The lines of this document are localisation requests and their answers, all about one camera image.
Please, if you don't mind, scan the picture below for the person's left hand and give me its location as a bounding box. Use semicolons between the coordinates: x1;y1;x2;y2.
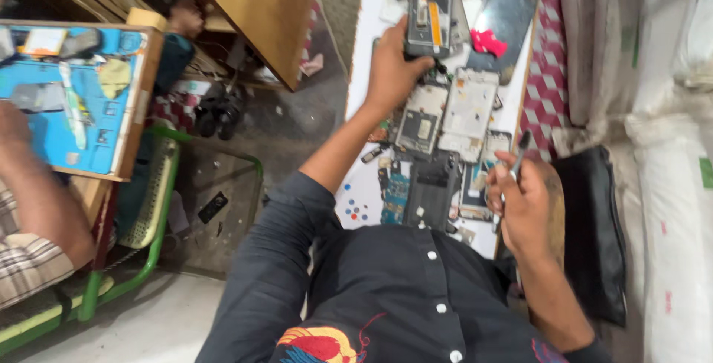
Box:
364;16;437;114

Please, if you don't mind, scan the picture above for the white phone frame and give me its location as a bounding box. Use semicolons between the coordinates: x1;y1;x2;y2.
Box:
438;68;500;163

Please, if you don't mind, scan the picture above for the black screwdriver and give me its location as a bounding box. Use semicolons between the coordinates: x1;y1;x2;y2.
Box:
492;129;533;231

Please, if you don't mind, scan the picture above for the black flat device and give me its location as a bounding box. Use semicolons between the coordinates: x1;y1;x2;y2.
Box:
197;191;229;225

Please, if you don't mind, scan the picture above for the person's right hand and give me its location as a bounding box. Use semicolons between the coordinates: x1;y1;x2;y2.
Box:
486;150;552;259

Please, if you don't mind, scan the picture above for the blue work mat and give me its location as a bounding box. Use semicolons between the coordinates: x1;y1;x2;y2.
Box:
0;26;147;178

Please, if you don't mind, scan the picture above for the blue circuit board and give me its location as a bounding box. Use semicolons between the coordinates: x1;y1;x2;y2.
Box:
379;161;412;226

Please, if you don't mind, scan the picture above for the person's dark shirt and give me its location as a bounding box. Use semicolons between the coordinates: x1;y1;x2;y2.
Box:
195;171;613;363

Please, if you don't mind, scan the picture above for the red white checked mat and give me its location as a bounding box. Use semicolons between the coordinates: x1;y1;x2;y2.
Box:
518;0;572;163

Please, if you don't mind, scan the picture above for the group of small coloured caps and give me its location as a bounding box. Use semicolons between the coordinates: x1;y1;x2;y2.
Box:
341;184;370;223

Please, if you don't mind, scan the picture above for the heap of white sacks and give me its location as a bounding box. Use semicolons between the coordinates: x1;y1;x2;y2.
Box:
557;0;713;363

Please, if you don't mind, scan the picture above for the black bag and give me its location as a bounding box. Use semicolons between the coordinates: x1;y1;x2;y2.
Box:
551;146;628;328

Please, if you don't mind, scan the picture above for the black phone screen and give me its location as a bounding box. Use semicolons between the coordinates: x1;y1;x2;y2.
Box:
467;0;539;86

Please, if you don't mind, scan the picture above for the white green brush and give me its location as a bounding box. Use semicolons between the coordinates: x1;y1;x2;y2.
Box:
58;62;89;151

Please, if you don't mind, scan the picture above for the wooden desk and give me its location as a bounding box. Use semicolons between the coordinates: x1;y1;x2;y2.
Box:
179;0;316;92

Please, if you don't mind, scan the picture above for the grey phone frame with chip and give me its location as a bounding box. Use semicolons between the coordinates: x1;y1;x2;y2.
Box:
394;84;450;159

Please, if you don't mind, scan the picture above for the red cloth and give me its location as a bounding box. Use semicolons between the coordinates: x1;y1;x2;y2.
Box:
471;29;509;58

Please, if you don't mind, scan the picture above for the grey phone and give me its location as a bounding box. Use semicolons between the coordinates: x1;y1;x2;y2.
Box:
405;0;472;59

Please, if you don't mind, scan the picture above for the wooden tray table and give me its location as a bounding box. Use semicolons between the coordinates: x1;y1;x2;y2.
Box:
0;17;166;183

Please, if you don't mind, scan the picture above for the green metal chair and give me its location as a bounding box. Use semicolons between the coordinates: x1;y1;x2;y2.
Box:
0;125;264;356

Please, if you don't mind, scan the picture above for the black phone back cover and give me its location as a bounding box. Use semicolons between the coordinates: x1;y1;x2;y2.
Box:
404;151;462;231

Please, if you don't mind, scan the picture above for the pair of black shoes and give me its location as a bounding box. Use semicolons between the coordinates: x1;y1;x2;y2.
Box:
193;81;246;141

